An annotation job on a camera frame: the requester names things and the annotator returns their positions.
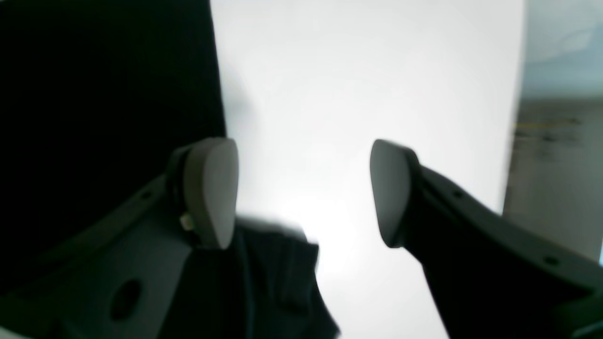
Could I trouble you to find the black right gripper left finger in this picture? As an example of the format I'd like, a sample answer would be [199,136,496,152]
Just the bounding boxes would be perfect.
[1,137,239,339]

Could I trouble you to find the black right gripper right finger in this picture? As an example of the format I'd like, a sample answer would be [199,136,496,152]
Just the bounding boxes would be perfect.
[370,139,603,339]

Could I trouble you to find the black T-shirt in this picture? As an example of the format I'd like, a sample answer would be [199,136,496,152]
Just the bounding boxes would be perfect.
[1,0,340,339]

